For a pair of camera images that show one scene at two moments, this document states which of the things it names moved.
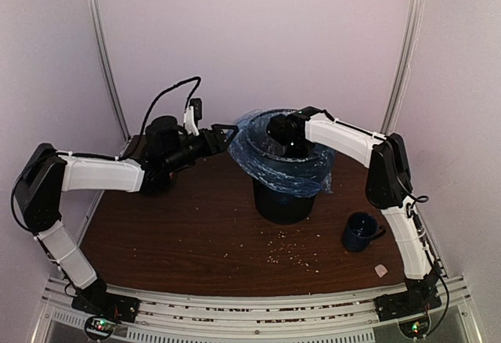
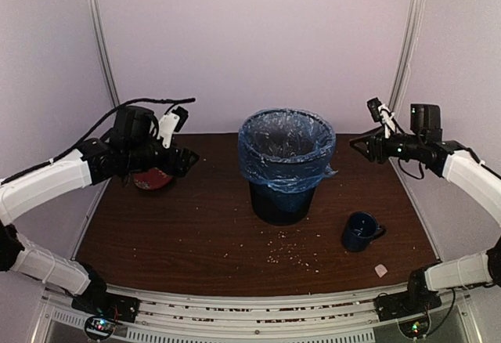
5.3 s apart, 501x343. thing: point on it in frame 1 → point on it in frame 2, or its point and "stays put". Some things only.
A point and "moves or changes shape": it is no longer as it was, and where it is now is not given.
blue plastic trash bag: [264, 161] moves or changes shape
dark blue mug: [361, 229] stays put
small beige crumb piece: [380, 270] stays put
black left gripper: [220, 145] → [182, 166]
